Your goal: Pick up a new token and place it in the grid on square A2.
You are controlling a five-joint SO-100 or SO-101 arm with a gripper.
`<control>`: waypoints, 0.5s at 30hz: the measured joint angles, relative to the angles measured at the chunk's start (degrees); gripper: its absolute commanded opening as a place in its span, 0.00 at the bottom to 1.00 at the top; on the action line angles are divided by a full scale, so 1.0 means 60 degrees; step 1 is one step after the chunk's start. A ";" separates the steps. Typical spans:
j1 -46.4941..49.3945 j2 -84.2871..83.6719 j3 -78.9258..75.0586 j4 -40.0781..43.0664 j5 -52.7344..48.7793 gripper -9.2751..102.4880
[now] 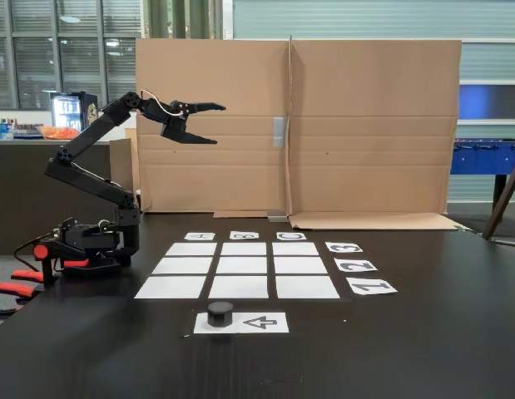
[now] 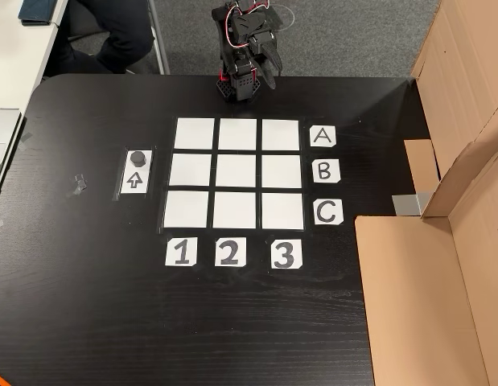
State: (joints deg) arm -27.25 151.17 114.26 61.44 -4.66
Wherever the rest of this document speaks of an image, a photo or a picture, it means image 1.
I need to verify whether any black octagonal token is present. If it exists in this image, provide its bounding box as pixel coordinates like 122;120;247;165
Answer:
206;302;235;328

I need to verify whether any white paper grid square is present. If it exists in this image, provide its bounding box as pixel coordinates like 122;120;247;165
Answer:
275;275;340;299
215;256;268;275
208;275;270;299
151;257;214;275
220;242;267;256
272;242;320;256
165;242;218;256
134;276;207;299
274;256;329;274

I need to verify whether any large brown cardboard panel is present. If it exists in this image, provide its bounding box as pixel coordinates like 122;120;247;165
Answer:
134;37;292;219
288;37;468;232

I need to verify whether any grey tape strip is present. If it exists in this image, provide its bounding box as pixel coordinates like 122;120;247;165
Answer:
273;117;288;147

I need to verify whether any black mini fridge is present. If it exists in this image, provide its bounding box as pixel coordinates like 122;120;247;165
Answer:
50;91;101;138

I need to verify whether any orange snack bag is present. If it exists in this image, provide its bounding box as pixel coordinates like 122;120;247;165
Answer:
37;125;82;140

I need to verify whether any dark brown counter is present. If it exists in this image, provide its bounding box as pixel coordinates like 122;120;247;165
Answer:
0;139;137;257

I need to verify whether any red and black clamp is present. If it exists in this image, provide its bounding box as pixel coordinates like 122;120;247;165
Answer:
32;239;92;288

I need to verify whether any paper label number 3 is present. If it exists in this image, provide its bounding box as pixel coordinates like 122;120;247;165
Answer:
325;242;364;254

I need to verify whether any white arrow paper sheet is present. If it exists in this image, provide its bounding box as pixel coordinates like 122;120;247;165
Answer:
193;312;290;334

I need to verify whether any paper label number 2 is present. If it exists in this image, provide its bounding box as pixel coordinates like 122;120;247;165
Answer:
334;259;379;273

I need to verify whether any paper label number 1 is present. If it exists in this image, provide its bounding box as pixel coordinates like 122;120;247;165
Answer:
346;278;399;297

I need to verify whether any blue foosball table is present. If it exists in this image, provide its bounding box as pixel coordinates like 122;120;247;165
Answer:
450;139;515;215

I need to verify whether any dark wooden easel leg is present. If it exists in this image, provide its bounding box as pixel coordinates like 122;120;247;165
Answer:
483;157;515;240

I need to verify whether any red white servo cable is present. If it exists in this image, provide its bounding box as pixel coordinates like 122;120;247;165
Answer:
139;88;178;116

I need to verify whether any black power cable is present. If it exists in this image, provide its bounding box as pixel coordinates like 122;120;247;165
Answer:
13;235;48;271

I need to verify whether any orange handled clamp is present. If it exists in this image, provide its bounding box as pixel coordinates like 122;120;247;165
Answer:
0;269;44;319

